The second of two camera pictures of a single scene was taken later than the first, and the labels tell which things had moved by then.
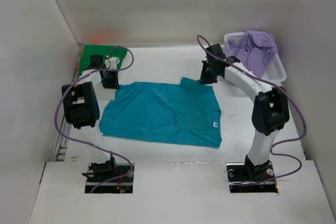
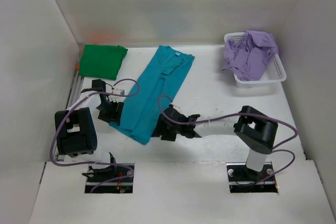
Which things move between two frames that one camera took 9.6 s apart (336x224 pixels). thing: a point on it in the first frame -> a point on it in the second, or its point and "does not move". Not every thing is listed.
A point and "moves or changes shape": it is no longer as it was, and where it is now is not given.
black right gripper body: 208,75 -> 168,131
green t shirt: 104,50 does not move
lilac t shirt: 253,50 does not move
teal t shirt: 185,113 moves or changes shape
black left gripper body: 110,82 -> 109,110
